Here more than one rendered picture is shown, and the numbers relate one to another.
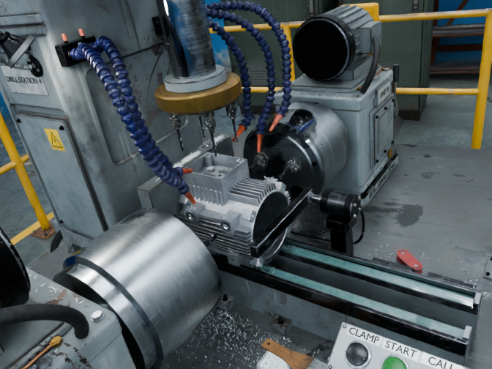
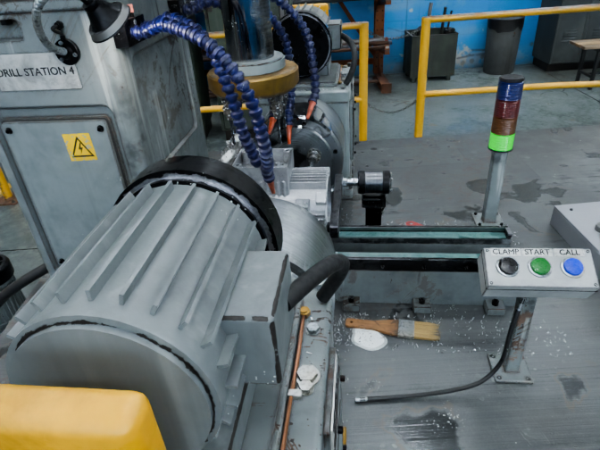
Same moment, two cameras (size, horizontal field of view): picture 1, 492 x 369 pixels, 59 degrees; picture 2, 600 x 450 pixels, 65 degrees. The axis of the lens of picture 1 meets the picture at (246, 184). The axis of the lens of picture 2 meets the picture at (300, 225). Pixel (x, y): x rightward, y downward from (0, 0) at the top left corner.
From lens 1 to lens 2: 49 cm
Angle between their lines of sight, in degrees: 26
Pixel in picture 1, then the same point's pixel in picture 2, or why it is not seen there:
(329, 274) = (379, 247)
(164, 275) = (313, 252)
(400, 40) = not seen: hidden behind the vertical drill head
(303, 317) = (373, 289)
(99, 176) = not seen: hidden behind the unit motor
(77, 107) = (129, 99)
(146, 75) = (166, 67)
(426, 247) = (422, 217)
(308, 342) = (382, 310)
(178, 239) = (304, 219)
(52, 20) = not seen: outside the picture
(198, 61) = (266, 41)
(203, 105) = (280, 86)
